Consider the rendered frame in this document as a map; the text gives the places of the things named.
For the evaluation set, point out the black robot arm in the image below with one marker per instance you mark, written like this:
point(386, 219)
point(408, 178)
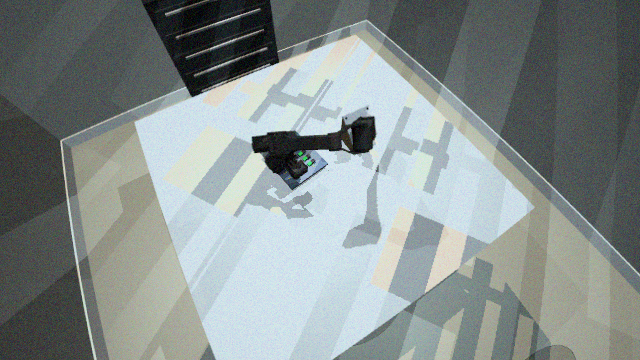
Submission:
point(281, 143)

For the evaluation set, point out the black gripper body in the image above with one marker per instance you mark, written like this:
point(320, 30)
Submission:
point(298, 169)

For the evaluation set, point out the grey switch panel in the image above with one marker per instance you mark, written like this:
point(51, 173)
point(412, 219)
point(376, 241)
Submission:
point(310, 158)

